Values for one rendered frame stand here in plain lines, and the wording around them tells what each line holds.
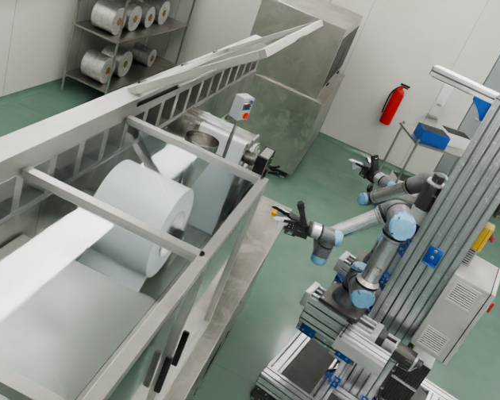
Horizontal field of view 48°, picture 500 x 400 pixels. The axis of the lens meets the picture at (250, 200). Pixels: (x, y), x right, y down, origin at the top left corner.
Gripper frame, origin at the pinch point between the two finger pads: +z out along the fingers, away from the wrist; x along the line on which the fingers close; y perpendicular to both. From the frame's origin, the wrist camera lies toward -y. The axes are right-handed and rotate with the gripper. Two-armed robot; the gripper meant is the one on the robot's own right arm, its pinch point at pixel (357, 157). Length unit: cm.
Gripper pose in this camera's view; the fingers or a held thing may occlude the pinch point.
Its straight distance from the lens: 365.7
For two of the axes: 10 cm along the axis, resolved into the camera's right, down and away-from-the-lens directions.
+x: 8.3, -1.3, 5.5
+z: -5.2, -5.6, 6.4
